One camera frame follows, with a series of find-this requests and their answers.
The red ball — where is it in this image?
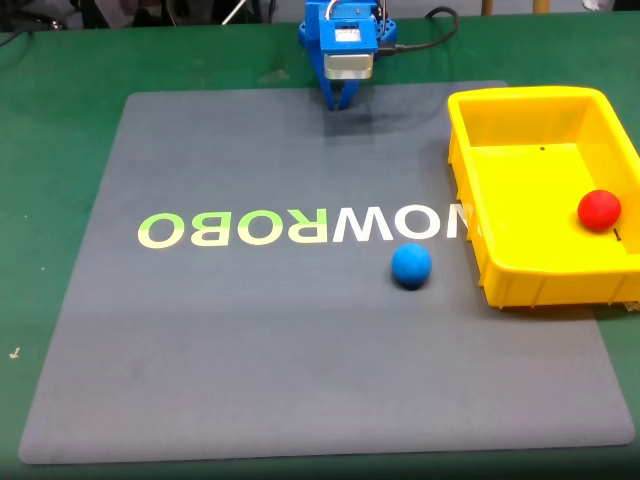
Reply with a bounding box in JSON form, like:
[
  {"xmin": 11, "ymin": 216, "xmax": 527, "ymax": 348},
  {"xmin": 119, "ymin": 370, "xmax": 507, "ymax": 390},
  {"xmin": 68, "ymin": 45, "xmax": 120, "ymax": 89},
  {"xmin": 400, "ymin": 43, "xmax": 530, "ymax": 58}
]
[{"xmin": 577, "ymin": 189, "xmax": 623, "ymax": 232}]

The grey mat with lettering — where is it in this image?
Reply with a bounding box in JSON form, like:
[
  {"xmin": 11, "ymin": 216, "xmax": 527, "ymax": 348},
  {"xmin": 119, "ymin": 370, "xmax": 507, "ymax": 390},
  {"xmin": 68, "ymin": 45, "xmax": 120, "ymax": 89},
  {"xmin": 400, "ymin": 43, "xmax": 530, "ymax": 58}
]
[{"xmin": 17, "ymin": 79, "xmax": 636, "ymax": 466}]

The white rod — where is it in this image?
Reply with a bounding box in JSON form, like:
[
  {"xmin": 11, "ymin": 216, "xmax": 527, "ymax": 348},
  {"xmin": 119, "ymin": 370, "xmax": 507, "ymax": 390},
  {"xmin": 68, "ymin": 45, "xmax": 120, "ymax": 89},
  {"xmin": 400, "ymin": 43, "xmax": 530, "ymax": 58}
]
[{"xmin": 221, "ymin": 0, "xmax": 250, "ymax": 26}]

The yellow plastic bin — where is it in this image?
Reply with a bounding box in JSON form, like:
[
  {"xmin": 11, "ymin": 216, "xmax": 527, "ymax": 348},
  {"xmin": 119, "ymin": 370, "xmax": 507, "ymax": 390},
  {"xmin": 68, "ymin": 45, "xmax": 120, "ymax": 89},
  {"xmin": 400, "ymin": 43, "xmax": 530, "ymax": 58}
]
[{"xmin": 447, "ymin": 85, "xmax": 640, "ymax": 310}]

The blue ball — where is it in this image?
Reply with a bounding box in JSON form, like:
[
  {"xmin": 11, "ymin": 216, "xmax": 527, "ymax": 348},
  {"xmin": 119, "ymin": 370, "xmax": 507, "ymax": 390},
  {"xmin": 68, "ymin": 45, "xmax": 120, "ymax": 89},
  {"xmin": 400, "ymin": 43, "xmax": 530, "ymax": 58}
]
[{"xmin": 390, "ymin": 243, "xmax": 433, "ymax": 290}]

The black camera cable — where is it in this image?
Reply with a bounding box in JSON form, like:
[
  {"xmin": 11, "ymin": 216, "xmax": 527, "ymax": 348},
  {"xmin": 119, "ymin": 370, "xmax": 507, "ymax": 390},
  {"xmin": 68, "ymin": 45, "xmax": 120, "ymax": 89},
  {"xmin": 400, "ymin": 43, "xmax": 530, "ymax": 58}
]
[{"xmin": 375, "ymin": 5, "xmax": 460, "ymax": 55}]

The blue and silver camera box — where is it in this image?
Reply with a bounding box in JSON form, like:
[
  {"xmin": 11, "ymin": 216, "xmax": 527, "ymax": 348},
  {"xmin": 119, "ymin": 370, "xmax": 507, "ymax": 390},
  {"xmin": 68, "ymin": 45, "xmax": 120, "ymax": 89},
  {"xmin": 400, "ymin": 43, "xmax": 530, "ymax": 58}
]
[{"xmin": 319, "ymin": 17, "xmax": 379, "ymax": 82}]

